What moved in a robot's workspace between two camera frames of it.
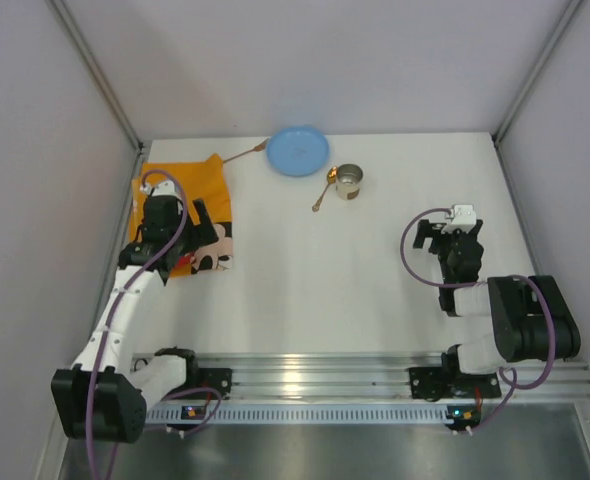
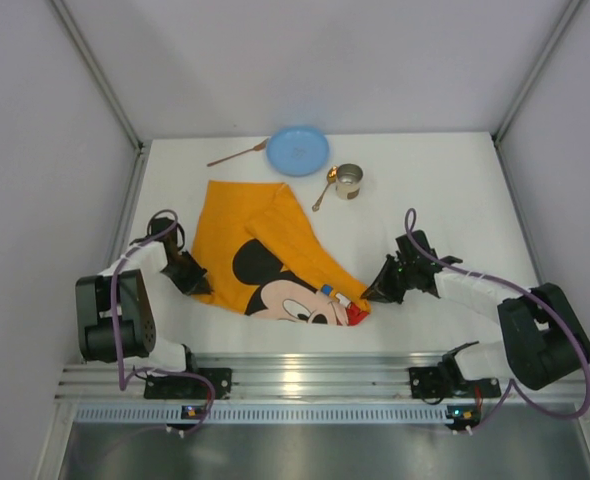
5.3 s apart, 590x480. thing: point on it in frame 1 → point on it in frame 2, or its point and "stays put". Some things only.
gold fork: x=261 y=146 stays put
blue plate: x=297 y=151 stays put
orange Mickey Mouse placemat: x=205 y=180 → x=254 y=245
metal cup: x=349 y=176 stays put
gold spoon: x=331 y=176 stays put
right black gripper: x=448 y=238 → x=392 y=278
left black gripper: x=190 y=235 → x=186 y=271
